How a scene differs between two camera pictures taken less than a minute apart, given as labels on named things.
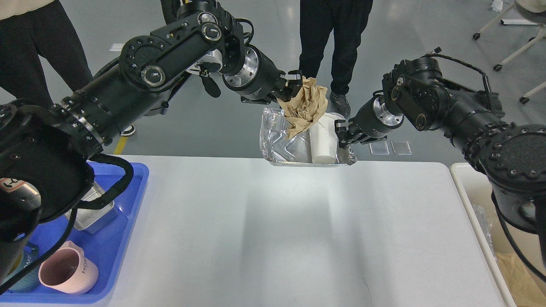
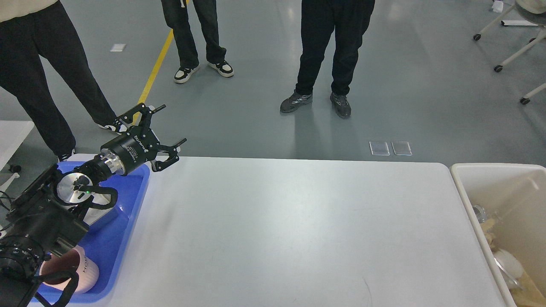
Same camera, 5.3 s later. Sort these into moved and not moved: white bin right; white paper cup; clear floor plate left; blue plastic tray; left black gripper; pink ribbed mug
Moved: white paper cup; left black gripper
Not moved: white bin right; blue plastic tray; clear floor plate left; pink ribbed mug
